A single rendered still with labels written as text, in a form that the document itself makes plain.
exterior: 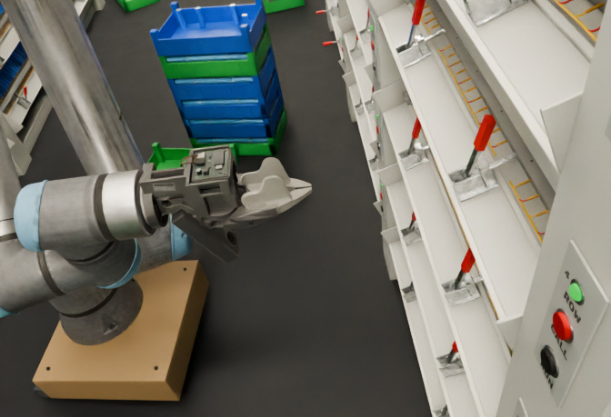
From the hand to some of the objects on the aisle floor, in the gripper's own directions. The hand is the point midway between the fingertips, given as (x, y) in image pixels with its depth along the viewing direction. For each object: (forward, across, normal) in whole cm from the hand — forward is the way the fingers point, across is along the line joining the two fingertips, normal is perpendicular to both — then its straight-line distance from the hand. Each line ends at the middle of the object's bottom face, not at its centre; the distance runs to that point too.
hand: (303, 193), depth 70 cm
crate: (-22, +102, +66) cm, 123 cm away
